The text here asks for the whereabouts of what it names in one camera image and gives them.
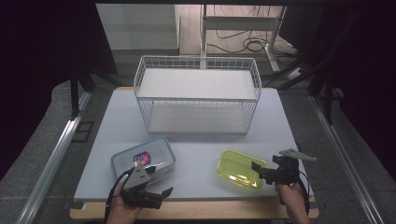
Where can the person's right hand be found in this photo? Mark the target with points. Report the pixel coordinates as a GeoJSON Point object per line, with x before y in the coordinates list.
{"type": "Point", "coordinates": [291, 197]}

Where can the clear food container green lid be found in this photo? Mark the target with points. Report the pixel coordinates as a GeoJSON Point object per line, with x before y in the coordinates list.
{"type": "Point", "coordinates": [234, 166]}

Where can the aluminium rail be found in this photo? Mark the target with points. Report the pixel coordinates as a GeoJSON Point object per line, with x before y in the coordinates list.
{"type": "Point", "coordinates": [345, 161]}
{"type": "Point", "coordinates": [53, 161]}

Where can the black floor tape frame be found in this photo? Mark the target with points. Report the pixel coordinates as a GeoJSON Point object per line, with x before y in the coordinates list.
{"type": "Point", "coordinates": [83, 132]}

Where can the dark curtain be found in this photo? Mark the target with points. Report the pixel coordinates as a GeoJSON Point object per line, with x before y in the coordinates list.
{"type": "Point", "coordinates": [367, 77]}
{"type": "Point", "coordinates": [37, 62]}

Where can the pale grey table mat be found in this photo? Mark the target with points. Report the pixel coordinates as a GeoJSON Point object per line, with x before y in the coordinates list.
{"type": "Point", "coordinates": [124, 124]}

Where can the clear food container blue lid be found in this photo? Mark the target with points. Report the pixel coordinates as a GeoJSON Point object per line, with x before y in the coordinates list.
{"type": "Point", "coordinates": [160, 152]}

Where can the person's left hand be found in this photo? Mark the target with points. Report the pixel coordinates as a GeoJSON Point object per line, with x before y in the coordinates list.
{"type": "Point", "coordinates": [123, 210]}

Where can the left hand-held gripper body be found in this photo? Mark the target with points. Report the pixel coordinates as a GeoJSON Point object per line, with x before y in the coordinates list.
{"type": "Point", "coordinates": [136, 181]}

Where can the black metal stand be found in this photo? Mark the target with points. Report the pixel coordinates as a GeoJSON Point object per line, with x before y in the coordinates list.
{"type": "Point", "coordinates": [74, 93]}
{"type": "Point", "coordinates": [328, 99]}

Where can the white power strip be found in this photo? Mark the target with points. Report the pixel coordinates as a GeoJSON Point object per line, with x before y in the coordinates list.
{"type": "Point", "coordinates": [295, 73]}

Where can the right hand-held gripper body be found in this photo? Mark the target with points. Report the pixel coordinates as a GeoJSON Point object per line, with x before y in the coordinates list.
{"type": "Point", "coordinates": [285, 171]}

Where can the white cabinet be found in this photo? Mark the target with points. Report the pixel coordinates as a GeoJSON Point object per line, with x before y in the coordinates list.
{"type": "Point", "coordinates": [137, 25]}

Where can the white metal desk frame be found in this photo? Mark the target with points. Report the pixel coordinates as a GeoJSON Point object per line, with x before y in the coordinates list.
{"type": "Point", "coordinates": [239, 23]}

